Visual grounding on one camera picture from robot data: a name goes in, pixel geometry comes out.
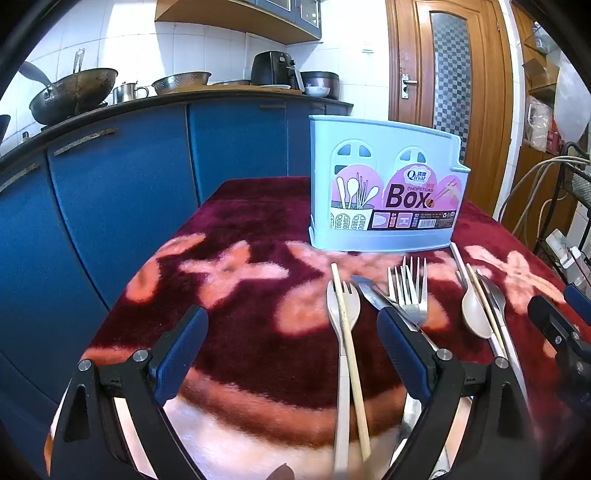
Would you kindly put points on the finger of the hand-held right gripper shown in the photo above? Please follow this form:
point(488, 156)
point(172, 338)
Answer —
point(579, 296)
point(551, 323)

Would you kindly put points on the clear bag of packets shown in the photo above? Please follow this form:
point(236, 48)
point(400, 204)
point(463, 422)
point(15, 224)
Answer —
point(540, 124)

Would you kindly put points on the cardboard box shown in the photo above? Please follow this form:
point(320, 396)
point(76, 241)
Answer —
point(538, 74)

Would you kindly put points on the red floral blanket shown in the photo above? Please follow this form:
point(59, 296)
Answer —
point(254, 314)

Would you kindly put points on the beige plastic fork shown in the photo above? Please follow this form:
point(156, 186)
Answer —
point(336, 304)

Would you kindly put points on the blue wall cabinet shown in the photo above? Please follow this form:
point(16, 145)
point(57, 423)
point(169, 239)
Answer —
point(240, 18)

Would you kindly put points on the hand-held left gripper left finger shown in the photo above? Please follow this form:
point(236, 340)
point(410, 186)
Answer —
point(180, 355)

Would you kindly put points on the wooden door with glass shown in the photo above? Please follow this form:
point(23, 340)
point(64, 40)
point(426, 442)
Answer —
point(406, 46)

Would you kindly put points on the black metal rack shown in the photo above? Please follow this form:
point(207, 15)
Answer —
point(565, 161)

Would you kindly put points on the dark rice cooker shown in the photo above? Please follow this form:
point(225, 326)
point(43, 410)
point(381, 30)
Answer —
point(323, 78)

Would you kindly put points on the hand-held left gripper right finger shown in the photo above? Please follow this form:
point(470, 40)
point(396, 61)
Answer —
point(401, 350)

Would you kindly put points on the shallow metal bowl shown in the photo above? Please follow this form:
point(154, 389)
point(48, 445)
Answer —
point(231, 83)

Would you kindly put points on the wooden shelf unit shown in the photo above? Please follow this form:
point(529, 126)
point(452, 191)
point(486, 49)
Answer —
point(521, 175)

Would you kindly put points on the metal colander bowl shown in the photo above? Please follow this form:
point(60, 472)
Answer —
point(180, 83)

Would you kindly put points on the white power strip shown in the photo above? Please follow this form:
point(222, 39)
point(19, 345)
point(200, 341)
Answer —
point(561, 249)

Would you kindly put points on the small white bowl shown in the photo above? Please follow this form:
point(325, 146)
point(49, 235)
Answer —
point(317, 91)

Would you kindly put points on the white plastic bag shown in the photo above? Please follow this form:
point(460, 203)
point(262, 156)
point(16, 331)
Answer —
point(572, 101)

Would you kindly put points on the dark metal wok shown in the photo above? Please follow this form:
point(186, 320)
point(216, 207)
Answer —
point(74, 99)

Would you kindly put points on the light wooden chopstick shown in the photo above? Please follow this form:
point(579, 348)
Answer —
point(351, 364)
point(485, 304)

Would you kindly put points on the beige plastic spoon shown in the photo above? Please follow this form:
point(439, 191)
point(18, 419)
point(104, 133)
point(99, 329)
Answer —
point(475, 314)

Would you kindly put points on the dark kitchen countertop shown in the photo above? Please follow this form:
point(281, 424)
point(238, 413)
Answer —
point(184, 98)

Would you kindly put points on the gas stove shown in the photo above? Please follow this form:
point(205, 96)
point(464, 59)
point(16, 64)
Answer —
point(94, 110)

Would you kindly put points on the metal fork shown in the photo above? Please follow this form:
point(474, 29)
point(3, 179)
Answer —
point(415, 295)
point(396, 290)

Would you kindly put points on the black air fryer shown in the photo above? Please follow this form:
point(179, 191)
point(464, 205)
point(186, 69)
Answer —
point(272, 69)

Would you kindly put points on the light blue utensil holder box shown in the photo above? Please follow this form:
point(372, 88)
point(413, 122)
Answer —
point(369, 152)

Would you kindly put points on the metal spoon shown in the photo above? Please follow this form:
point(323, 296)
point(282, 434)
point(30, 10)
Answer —
point(496, 295)

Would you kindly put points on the blue kitchen base cabinet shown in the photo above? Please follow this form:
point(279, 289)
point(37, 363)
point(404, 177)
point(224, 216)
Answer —
point(115, 207)

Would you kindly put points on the metal pitcher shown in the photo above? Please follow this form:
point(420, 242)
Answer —
point(124, 92)

